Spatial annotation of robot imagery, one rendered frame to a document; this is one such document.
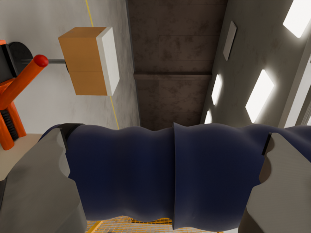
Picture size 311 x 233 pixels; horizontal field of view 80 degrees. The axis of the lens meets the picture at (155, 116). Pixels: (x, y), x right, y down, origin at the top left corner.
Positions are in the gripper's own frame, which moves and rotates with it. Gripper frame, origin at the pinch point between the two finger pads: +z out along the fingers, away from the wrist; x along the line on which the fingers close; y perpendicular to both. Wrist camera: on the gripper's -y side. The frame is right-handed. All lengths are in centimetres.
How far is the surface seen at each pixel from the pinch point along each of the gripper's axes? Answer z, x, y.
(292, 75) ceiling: 345, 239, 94
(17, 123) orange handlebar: 23.4, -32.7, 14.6
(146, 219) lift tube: 11.8, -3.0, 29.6
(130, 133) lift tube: 22.0, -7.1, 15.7
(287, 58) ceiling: 374, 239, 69
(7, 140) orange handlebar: 19.3, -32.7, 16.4
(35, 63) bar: 20.8, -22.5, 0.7
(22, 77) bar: 20.8, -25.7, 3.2
